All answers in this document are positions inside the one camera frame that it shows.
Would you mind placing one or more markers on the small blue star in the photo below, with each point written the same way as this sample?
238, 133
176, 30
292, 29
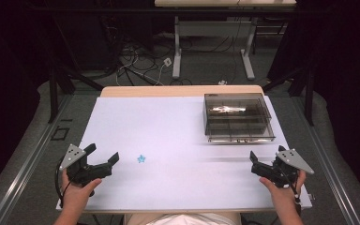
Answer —
141, 158

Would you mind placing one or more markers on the person's right hand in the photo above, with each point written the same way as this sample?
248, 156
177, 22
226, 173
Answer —
283, 194

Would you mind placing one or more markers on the white-legged desk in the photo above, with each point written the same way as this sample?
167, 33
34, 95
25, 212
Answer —
212, 29

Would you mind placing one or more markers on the black metal stand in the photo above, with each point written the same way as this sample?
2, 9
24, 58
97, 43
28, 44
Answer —
53, 93
308, 97

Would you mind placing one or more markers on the clear smoky drawer box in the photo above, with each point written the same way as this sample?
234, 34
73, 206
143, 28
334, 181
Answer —
238, 118

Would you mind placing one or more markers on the white table mat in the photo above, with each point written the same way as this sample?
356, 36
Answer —
168, 131

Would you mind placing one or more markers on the small white floor plug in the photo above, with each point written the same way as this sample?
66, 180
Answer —
222, 82

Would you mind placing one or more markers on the white power adapter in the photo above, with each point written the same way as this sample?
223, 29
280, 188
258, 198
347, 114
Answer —
167, 61

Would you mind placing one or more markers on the person's light clothing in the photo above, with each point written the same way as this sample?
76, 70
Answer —
193, 219

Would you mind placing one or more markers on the metal floor rail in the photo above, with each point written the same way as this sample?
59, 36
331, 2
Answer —
332, 162
25, 162

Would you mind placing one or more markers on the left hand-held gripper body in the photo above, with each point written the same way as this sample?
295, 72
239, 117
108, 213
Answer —
80, 171

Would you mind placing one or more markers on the person's left hand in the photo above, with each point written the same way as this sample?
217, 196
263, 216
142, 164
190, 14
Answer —
76, 194

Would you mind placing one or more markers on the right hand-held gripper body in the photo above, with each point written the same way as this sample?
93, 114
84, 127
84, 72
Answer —
280, 171

